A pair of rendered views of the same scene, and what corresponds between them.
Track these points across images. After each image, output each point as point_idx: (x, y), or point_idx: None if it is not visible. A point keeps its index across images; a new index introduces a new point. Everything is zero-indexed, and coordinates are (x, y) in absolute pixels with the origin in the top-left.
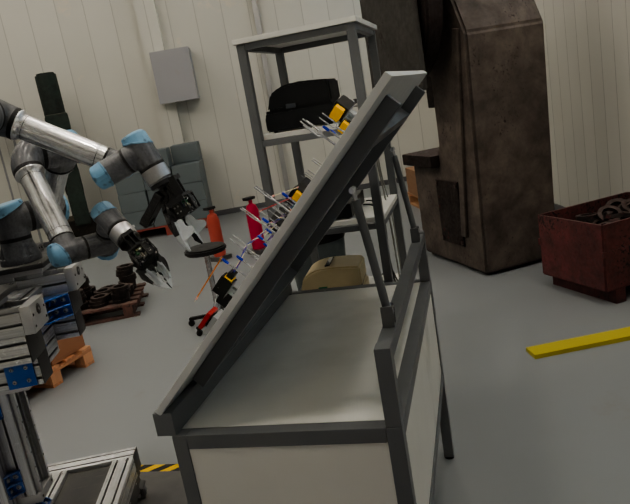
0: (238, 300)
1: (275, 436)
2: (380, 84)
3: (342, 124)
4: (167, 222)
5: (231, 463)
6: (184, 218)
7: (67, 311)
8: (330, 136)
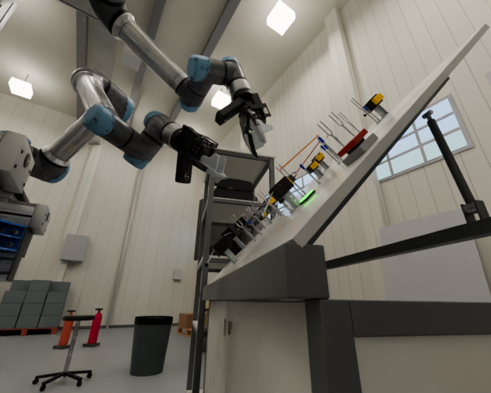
0: (417, 111)
1: None
2: (485, 26)
3: (320, 154)
4: (251, 113)
5: (439, 379)
6: (249, 132)
7: (11, 246)
8: (253, 205)
